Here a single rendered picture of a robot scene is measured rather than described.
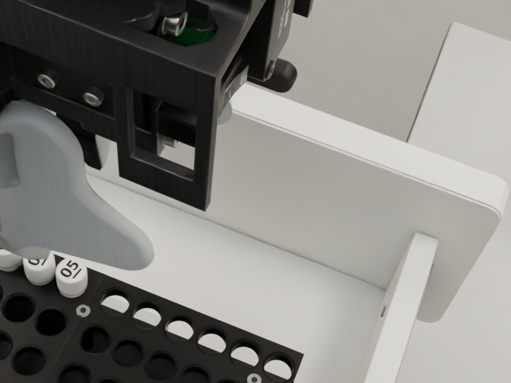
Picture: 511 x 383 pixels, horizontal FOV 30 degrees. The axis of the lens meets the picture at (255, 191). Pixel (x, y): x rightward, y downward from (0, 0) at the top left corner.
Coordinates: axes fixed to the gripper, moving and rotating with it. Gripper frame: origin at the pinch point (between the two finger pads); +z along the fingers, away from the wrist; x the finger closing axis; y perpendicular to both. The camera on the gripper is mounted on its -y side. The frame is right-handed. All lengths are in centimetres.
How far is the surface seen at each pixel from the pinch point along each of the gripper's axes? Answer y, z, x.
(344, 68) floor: -5, 103, 93
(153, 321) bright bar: 3.1, 12.7, 1.7
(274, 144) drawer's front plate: 5.5, 6.3, 8.9
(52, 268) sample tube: -0.3, 6.5, -0.4
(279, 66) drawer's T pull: 3.9, 7.0, 13.5
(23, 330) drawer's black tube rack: -0.2, 7.3, -2.9
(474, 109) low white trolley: 14.0, 23.1, 28.6
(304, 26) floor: -15, 103, 99
